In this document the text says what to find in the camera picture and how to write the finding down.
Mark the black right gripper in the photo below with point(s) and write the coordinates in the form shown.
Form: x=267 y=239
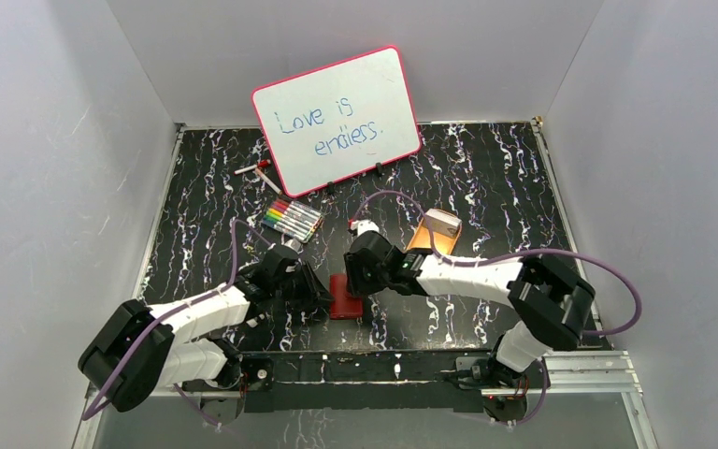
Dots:
x=355 y=284

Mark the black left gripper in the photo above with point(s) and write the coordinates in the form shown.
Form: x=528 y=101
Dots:
x=308 y=292

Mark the red card holder wallet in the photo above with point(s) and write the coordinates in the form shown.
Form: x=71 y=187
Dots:
x=345 y=306

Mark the stack of silver cards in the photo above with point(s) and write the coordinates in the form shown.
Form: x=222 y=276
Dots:
x=443 y=222

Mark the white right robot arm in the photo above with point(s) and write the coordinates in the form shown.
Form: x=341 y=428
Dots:
x=552 y=301

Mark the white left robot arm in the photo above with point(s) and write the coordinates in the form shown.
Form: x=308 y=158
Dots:
x=143 y=347

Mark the orange card tray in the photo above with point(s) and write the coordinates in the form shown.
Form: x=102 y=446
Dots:
x=426 y=239

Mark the pack of coloured markers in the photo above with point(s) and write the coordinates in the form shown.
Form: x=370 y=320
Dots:
x=293 y=219

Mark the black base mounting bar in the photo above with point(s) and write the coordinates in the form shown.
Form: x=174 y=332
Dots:
x=463 y=381

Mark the white marker pen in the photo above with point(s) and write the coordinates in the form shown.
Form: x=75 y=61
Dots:
x=272 y=185

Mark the red capped white marker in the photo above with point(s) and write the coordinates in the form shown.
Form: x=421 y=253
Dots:
x=260 y=164

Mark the pink framed whiteboard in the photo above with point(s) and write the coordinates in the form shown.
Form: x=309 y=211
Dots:
x=338 y=121

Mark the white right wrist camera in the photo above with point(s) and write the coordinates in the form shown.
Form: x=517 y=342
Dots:
x=360 y=226

